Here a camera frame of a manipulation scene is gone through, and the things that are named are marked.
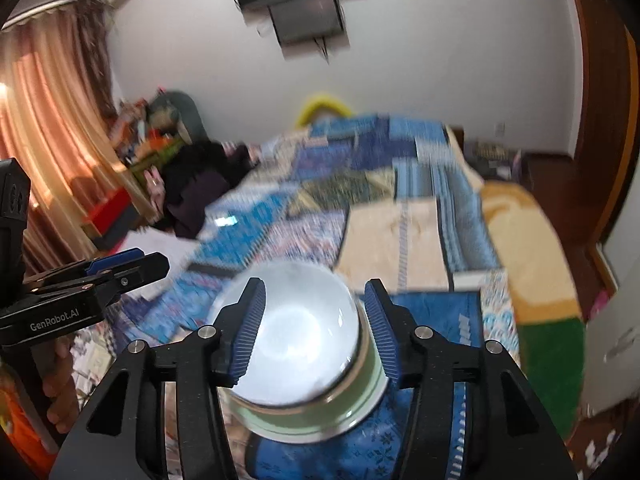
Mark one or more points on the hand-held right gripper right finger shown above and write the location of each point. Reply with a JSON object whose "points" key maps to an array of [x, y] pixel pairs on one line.
{"points": [[382, 332]]}

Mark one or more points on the white curtain rail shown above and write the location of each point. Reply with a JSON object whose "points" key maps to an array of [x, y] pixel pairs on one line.
{"points": [[45, 12]]}

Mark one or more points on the grey green cushion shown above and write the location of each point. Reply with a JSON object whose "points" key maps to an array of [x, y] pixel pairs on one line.
{"points": [[182, 110]]}

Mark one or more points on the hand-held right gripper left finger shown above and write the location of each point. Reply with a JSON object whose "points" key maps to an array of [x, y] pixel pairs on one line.
{"points": [[245, 332]]}

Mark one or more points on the dark clothes pile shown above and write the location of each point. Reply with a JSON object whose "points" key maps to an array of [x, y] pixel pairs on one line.
{"points": [[200, 185]]}

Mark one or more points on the yellow foam tube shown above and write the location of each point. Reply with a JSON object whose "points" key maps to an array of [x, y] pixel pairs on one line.
{"points": [[320, 100]]}

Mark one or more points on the green shopping bag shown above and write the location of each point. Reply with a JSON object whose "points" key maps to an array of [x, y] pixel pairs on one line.
{"points": [[155, 155]]}

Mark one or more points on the white spotted bowl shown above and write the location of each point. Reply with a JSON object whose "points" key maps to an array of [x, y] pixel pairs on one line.
{"points": [[295, 330]]}

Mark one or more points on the small black monitor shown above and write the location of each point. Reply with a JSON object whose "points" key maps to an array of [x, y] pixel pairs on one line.
{"points": [[307, 17]]}

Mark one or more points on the white wall socket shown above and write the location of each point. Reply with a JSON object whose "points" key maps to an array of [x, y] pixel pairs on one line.
{"points": [[500, 129]]}

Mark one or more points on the white paper sheet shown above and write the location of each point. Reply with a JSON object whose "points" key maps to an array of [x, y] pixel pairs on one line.
{"points": [[160, 250]]}

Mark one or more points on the pink orange curtain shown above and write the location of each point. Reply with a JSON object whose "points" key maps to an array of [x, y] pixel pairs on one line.
{"points": [[50, 125]]}

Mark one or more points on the clutter pile with green bag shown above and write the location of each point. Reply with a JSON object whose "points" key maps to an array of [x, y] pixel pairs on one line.
{"points": [[132, 125]]}

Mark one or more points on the green bowl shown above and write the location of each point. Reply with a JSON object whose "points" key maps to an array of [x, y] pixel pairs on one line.
{"points": [[300, 422]]}

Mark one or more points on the brown wooden door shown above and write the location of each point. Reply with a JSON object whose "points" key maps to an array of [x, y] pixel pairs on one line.
{"points": [[600, 85]]}

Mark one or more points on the red box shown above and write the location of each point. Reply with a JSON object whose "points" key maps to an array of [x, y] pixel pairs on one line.
{"points": [[107, 207]]}

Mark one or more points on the person's left hand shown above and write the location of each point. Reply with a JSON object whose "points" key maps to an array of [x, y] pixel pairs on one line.
{"points": [[62, 395]]}

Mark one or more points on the blue patchwork blanket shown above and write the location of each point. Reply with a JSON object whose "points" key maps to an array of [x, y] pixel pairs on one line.
{"points": [[380, 220]]}

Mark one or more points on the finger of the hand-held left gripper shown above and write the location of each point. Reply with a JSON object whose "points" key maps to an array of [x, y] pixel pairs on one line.
{"points": [[112, 260], [142, 272]]}

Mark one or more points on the grey backpack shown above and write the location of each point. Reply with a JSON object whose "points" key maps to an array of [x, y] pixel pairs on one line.
{"points": [[492, 157]]}

